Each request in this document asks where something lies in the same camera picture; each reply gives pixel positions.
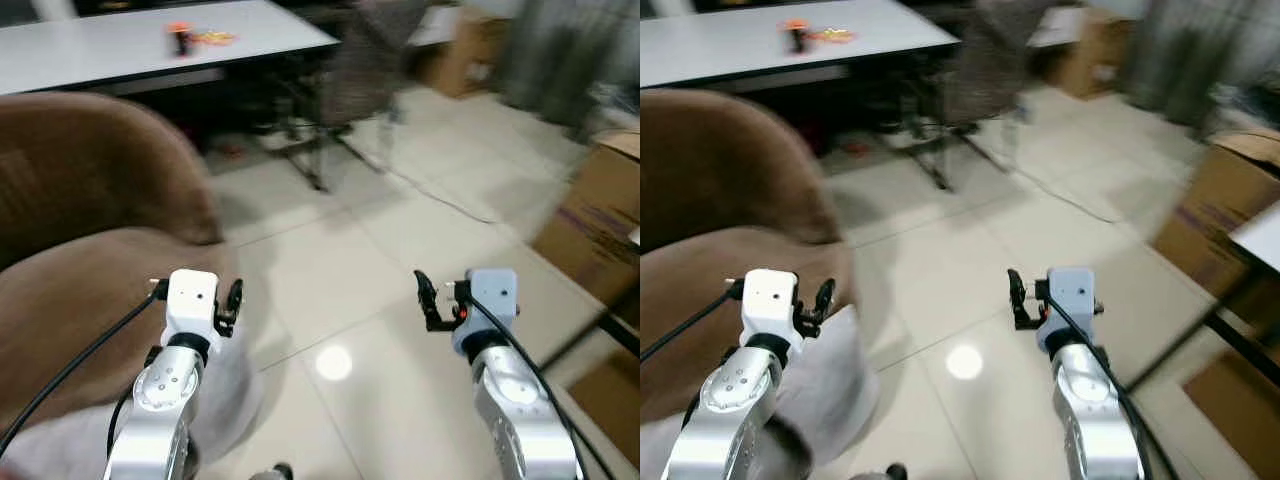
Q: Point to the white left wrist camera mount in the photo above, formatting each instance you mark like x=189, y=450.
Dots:
x=190, y=300
x=768, y=300

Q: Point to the plain cardboard box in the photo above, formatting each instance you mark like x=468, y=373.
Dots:
x=1090, y=60
x=1240, y=410
x=465, y=60
x=612, y=400

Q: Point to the grey pillow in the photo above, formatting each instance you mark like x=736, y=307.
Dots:
x=845, y=390
x=232, y=395

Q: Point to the dark mesh office chair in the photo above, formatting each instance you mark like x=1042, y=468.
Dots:
x=370, y=60
x=985, y=60

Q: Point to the cardboard box with purple print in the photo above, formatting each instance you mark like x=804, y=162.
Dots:
x=600, y=220
x=1220, y=210

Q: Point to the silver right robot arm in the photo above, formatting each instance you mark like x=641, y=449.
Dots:
x=520, y=410
x=1090, y=420

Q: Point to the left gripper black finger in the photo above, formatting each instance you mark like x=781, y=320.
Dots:
x=826, y=295
x=236, y=295

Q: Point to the black robot foot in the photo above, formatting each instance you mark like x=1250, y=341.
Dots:
x=893, y=472
x=275, y=472

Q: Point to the orange and black handheld device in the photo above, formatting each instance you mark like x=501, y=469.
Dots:
x=797, y=40
x=180, y=42

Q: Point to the yellow red snack packet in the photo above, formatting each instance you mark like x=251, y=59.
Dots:
x=215, y=38
x=835, y=37

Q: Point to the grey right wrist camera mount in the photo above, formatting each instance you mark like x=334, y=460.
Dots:
x=1070, y=295
x=492, y=295

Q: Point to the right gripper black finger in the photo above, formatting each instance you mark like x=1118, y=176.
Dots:
x=428, y=298
x=1019, y=298

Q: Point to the brown velvet round sofa chair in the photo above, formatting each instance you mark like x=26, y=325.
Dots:
x=720, y=300
x=80, y=300

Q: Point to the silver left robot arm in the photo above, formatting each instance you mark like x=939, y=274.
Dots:
x=720, y=400
x=160, y=400

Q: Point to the grey green curtain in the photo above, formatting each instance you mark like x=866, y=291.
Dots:
x=1190, y=50
x=560, y=50

